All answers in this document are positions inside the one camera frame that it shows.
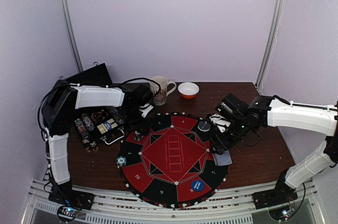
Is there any left aluminium frame post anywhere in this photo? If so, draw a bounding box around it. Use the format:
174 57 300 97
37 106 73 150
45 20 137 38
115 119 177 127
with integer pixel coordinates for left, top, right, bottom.
60 0 83 72

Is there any black poker chip case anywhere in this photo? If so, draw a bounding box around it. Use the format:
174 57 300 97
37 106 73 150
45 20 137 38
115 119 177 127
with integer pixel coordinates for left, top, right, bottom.
65 63 139 152

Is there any clear dealer button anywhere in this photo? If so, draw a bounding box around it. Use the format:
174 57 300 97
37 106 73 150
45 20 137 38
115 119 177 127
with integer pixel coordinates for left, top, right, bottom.
198 121 211 132

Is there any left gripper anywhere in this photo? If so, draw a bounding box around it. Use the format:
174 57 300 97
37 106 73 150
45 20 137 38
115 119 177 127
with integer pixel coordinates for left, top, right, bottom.
124 106 153 135

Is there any white orange bowl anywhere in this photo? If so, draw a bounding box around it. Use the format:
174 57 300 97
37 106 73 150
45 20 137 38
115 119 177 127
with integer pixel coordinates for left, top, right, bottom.
177 82 200 99

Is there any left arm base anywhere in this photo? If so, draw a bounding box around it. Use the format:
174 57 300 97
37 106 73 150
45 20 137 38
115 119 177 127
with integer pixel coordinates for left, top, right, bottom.
48 184 94 223

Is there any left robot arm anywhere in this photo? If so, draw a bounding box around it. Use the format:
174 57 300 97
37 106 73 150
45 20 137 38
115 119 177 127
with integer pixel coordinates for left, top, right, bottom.
37 80 159 205

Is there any blue small blind button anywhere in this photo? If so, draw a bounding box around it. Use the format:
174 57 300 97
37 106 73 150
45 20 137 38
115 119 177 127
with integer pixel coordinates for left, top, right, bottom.
191 180 204 192

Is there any boxed card deck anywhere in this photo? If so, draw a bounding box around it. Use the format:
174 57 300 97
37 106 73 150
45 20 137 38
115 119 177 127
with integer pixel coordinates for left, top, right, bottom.
97 118 118 134

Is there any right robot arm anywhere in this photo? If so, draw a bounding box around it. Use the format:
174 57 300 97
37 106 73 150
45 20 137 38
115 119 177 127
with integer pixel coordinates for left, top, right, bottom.
206 94 337 204

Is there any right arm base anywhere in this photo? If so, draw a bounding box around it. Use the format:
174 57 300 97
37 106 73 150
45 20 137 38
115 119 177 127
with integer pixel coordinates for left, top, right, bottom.
252 189 298 222

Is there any round poker mat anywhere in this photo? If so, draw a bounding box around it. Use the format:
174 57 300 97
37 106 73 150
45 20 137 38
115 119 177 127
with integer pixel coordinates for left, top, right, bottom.
117 113 228 209

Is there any blue playing card deck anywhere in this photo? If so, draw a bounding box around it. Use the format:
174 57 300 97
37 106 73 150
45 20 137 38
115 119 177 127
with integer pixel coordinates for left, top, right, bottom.
212 151 232 166

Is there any poker chip stack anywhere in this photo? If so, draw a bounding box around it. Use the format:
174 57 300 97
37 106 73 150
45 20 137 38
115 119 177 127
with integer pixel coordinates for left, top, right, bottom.
134 131 143 141
116 156 127 167

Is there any aluminium frame post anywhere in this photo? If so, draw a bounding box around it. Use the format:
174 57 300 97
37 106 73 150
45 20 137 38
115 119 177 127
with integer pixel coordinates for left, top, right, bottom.
60 0 83 72
255 0 285 92

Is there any right aluminium frame post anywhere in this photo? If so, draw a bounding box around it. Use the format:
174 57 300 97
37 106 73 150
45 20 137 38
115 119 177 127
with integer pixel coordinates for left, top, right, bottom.
255 0 285 92

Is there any beige patterned mug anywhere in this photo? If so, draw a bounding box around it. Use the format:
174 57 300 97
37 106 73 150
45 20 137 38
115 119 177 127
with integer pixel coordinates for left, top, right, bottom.
149 76 176 106

